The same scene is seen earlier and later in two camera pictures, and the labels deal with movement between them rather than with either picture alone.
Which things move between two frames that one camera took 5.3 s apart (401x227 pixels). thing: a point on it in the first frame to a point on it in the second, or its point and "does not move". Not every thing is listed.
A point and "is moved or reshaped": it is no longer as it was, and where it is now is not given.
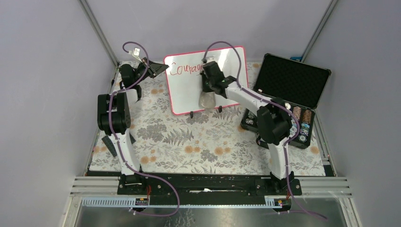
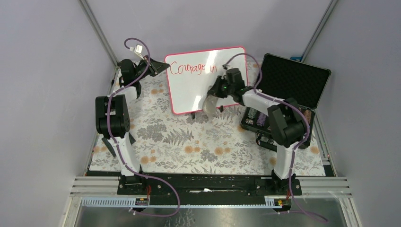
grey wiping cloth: x=207 y=101 is moved or reshaped
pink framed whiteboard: x=183 y=81 does not move
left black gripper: x=154 y=69 does not move
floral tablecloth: x=221 y=141 does not move
